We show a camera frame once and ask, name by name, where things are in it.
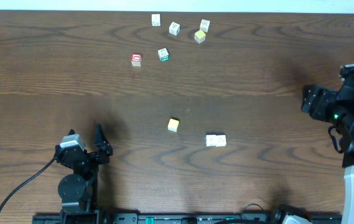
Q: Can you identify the plain yellow wooden block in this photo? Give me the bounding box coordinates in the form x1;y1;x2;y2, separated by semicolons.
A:
167;118;180;132

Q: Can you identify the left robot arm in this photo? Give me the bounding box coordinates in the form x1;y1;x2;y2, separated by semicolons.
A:
54;124;113;213

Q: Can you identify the white block top left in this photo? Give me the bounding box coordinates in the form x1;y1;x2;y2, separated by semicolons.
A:
151;14;161;27

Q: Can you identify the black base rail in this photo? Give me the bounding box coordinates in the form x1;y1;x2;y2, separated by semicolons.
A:
31;212;342;224

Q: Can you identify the white block black drawing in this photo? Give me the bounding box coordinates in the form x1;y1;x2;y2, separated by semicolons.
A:
169;22;180;35

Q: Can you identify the yellow top wooden block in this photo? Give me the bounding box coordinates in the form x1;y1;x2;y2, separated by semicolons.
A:
194;30;206;44

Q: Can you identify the white block blue edge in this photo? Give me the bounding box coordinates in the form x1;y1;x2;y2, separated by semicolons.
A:
205;134;217;147

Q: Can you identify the white block red bug drawing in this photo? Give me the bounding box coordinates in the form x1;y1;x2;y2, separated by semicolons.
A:
216;135;226;147

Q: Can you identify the red letter wooden block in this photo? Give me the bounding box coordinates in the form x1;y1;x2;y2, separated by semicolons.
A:
131;54;142;67

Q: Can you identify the green letter wooden block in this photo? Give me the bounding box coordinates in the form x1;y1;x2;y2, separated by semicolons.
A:
157;48;170;62

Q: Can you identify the white block top right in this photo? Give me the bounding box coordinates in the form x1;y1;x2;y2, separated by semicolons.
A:
200;19;210;32

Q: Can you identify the left black cable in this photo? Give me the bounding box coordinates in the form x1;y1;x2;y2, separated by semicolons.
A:
0;157;58;224

